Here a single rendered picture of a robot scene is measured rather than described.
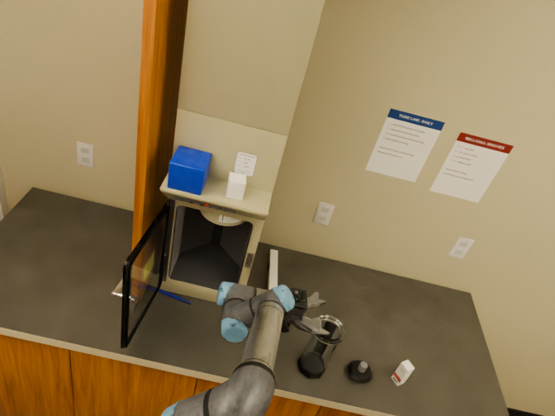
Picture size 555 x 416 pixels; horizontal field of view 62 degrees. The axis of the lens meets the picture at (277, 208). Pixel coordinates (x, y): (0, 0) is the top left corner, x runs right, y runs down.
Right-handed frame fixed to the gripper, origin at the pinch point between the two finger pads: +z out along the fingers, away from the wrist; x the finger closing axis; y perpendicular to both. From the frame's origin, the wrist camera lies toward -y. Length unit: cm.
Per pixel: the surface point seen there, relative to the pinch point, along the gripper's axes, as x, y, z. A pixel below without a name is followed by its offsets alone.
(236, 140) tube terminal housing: 22, 42, -41
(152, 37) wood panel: 15, 67, -67
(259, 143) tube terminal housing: 22, 43, -34
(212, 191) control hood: 16, 27, -44
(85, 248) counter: 40, -32, -86
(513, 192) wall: 55, 33, 72
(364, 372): -1.2, -22.4, 22.9
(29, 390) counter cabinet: 2, -76, -93
